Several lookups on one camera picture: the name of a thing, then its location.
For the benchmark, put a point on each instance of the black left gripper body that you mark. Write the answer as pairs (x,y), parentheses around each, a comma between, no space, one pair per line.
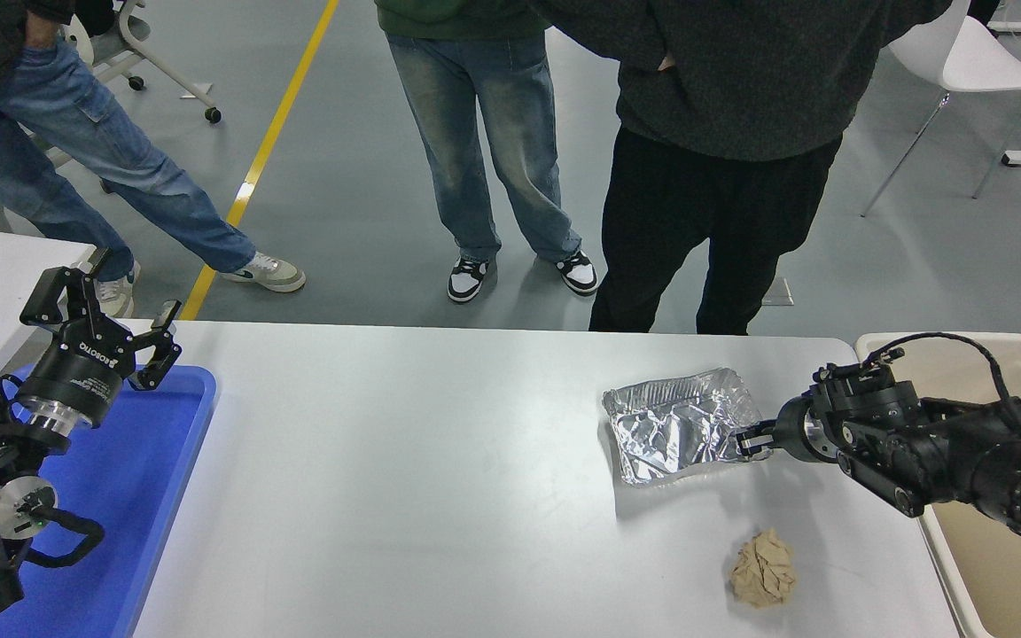
(76,372)

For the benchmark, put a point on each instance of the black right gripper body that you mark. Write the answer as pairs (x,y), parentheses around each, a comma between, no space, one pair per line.
(794,430)

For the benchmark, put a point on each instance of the foil tray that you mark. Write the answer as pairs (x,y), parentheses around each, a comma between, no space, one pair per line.
(679,425)

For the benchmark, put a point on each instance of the tan paper ball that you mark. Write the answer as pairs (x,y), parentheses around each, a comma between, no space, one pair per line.
(763,571)

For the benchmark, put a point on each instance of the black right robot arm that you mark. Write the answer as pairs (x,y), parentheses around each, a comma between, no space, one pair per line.
(962,452)

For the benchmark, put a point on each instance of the person's hand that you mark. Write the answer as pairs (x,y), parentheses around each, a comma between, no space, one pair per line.
(47,27)

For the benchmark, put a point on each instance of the person's right hand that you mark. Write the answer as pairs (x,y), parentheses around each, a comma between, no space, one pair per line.
(667,63)

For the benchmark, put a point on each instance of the blue plastic tray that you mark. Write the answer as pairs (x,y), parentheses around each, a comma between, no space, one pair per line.
(120,496)

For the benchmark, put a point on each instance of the silver floor plate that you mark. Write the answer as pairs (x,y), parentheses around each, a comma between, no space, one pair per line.
(781,291)

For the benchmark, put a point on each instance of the person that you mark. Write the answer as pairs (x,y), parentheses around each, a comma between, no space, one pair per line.
(723,106)
(475,133)
(76,115)

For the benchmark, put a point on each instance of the large pale plastic bin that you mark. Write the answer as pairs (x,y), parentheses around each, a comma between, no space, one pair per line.
(1007,576)

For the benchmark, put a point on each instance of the grey rolling office chair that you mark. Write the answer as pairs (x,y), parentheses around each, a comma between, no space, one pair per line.
(125,35)

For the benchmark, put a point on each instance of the white shell chair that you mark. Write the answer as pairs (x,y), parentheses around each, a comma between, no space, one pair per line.
(971,58)

